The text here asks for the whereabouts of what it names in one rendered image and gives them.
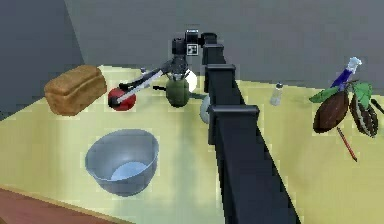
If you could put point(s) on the red pencil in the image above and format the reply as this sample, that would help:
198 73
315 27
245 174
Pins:
346 144

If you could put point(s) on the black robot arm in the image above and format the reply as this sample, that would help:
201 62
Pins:
240 150

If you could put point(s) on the brown bread loaf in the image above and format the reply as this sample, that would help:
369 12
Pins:
75 90

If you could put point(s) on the black stick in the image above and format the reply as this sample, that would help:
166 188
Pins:
377 105

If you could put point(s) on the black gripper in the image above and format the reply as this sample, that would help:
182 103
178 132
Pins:
179 50

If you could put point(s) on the grey round plate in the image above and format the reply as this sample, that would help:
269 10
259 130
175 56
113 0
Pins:
204 110

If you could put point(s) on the grey blue bowl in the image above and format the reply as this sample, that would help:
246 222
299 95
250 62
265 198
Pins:
121 160

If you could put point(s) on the blue spray bottle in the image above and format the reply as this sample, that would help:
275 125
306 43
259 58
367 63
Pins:
343 75

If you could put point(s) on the clear salt shaker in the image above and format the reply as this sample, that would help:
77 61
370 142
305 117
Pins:
276 95

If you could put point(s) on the brown green leafy plant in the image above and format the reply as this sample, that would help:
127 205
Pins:
331 111

